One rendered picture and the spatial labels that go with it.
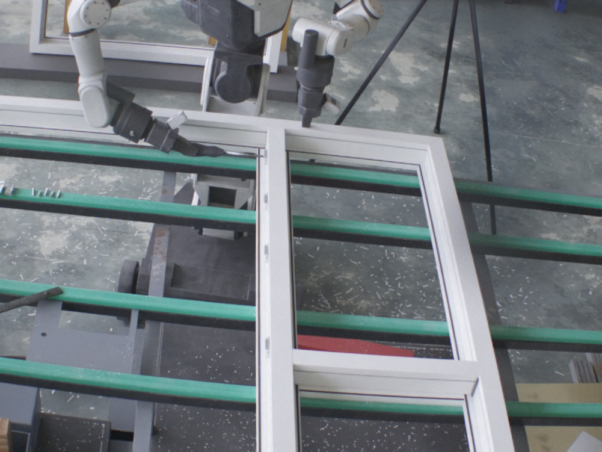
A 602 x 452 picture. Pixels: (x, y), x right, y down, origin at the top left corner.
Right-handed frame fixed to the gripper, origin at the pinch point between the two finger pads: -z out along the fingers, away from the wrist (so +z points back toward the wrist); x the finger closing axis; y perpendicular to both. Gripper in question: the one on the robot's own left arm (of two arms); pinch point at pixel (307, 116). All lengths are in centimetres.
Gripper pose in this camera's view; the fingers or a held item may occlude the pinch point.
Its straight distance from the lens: 272.2
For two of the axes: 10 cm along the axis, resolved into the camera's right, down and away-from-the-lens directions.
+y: 9.9, 1.0, 1.0
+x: 0.2, 5.9, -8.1
